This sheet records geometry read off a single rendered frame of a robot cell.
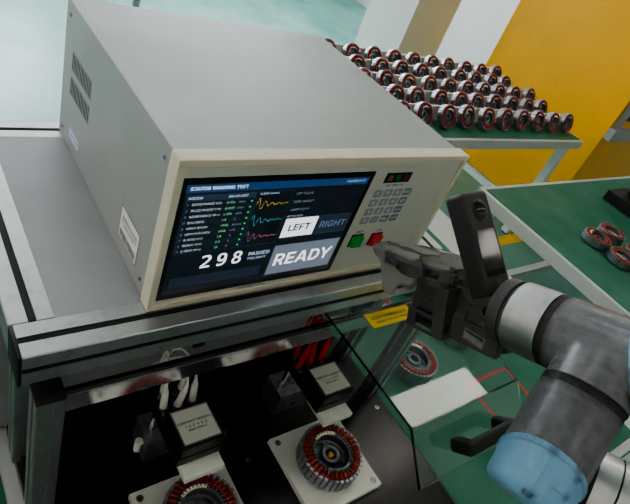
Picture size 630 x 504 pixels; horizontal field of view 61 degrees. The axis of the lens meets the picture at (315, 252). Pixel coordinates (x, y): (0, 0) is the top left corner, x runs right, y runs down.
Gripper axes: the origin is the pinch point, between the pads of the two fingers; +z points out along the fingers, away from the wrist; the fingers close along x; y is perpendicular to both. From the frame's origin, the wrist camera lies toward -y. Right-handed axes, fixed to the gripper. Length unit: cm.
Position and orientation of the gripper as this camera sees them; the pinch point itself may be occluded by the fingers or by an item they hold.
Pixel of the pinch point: (382, 243)
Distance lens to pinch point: 71.5
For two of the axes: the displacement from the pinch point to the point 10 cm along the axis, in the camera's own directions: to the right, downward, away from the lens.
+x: 7.8, -1.2, 6.1
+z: -6.2, -2.8, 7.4
